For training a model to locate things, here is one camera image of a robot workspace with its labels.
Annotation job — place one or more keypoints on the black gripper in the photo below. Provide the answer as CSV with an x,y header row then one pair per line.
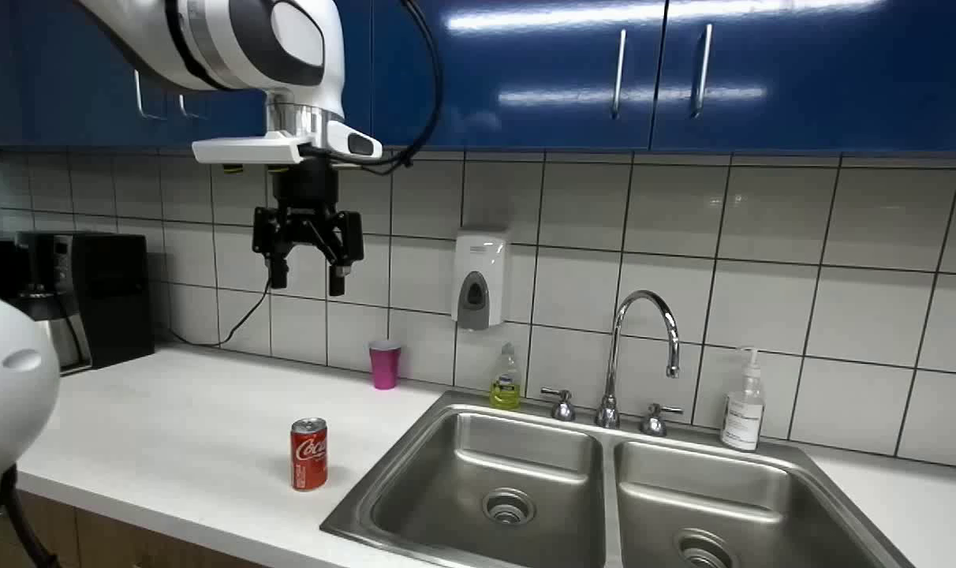
x,y
307,225

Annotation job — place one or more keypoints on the red soda can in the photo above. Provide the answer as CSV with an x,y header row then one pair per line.
x,y
311,460

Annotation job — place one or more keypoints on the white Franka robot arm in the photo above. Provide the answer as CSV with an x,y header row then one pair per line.
x,y
224,43

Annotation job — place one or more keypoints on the stainless steel double sink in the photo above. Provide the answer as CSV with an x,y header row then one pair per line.
x,y
496,474

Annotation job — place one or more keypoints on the pink plastic cup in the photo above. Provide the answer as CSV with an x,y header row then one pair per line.
x,y
386,368

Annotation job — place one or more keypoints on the black box appliance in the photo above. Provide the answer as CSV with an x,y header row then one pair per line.
x,y
116,302

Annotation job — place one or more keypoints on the blue cabinet door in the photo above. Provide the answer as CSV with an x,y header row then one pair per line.
x,y
360,64
518,73
833,73
36,73

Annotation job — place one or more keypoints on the green dish soap bottle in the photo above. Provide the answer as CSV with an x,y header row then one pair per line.
x,y
505,385

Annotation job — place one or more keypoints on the black coffee maker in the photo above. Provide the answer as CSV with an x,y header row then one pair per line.
x,y
22,279

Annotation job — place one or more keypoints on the chrome gooseneck faucet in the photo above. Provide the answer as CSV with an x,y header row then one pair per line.
x,y
615,349

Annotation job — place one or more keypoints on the wooden base cabinet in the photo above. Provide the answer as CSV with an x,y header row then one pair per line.
x,y
109,537

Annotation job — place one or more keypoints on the clear pump soap bottle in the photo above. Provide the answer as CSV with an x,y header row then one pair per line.
x,y
742,411

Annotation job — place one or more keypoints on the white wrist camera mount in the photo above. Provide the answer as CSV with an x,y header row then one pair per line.
x,y
249,149

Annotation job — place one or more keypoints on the white wall soap dispenser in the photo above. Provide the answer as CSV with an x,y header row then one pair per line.
x,y
476,277

